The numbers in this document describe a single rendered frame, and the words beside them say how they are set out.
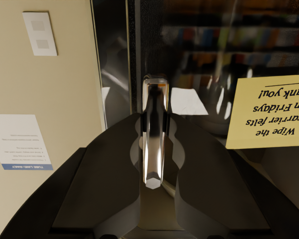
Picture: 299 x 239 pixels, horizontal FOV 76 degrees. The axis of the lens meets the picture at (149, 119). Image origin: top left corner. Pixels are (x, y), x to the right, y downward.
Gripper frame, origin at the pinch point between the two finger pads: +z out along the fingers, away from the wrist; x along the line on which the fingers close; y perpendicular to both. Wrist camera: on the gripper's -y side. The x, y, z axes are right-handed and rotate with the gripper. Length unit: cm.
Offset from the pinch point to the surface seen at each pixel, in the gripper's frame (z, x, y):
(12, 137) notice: 49, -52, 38
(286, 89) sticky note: 4.4, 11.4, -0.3
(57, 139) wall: 49, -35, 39
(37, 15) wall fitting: 48, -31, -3
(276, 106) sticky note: 4.4, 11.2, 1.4
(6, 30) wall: 49, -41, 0
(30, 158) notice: 49, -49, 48
